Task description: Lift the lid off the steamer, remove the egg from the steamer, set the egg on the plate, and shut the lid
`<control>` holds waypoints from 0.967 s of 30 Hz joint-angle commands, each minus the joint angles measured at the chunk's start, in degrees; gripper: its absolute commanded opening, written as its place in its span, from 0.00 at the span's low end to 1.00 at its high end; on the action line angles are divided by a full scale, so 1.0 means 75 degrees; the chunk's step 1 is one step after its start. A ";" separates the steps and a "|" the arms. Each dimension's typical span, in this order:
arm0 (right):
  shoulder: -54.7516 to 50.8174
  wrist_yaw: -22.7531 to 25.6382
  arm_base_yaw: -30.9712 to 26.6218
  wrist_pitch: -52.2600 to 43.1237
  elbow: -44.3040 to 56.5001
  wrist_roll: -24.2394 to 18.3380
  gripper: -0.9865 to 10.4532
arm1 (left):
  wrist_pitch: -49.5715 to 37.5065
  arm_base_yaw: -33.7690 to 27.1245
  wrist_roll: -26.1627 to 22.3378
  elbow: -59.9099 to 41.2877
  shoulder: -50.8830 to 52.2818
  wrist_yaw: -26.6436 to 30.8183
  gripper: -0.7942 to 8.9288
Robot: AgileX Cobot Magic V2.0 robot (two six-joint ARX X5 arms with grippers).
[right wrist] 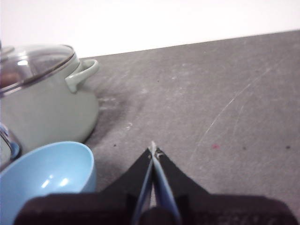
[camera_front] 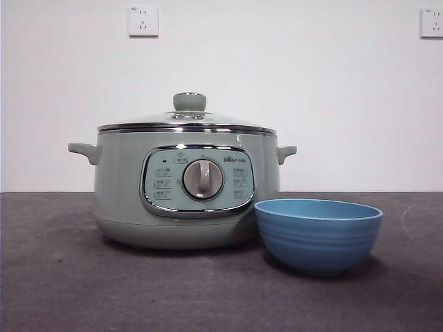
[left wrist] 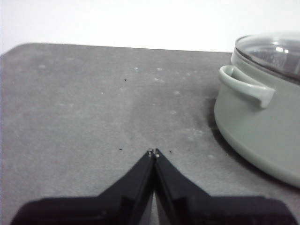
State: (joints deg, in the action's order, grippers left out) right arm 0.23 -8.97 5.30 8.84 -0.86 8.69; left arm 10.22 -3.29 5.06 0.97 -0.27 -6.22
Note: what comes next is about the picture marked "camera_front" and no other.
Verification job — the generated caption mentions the pale green electric steamer pot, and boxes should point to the pale green electric steamer pot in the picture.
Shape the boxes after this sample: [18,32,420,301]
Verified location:
[67,130,298,250]

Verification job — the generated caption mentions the blue ribbed bowl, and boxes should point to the blue ribbed bowl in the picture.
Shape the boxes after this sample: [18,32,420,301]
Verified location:
[254,198,384,277]

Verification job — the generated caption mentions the white wall socket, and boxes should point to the white wall socket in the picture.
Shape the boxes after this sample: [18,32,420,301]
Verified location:
[419,7,443,39]
[128,5,160,38]

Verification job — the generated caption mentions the glass lid with green knob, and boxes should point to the glass lid with green knob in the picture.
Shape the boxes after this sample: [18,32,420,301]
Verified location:
[96,91,278,134]

